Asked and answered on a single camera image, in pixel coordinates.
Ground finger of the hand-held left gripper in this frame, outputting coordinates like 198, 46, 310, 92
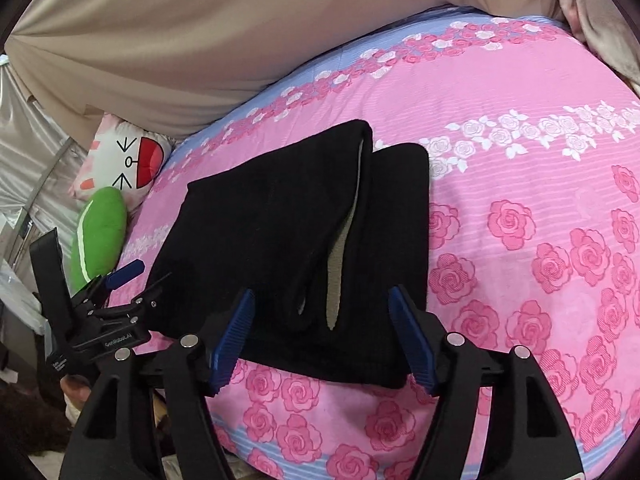
97, 272, 173, 322
74, 259, 147, 312

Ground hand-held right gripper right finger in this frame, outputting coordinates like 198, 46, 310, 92
388, 284, 586, 480

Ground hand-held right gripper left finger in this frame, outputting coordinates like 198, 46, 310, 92
59, 287, 257, 480

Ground black pants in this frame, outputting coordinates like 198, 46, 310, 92
145, 119, 432, 391

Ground person's left hand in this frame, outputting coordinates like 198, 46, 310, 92
60, 375, 101, 408

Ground green plush toy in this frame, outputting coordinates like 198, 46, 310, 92
70, 186, 128, 288

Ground white cartoon face pillow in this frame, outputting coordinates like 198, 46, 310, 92
69, 114, 173, 211

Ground dark brown fuzzy cloth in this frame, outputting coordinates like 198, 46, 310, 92
0, 382, 76, 480

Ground silver grey curtain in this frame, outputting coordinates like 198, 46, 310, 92
0, 52, 86, 271

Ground pink rose bedsheet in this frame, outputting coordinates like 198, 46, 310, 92
107, 6, 640, 480

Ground beige cloth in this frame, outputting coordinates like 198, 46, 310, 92
4, 0, 576, 141

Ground pale floral blanket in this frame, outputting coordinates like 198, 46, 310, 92
550, 0, 640, 96

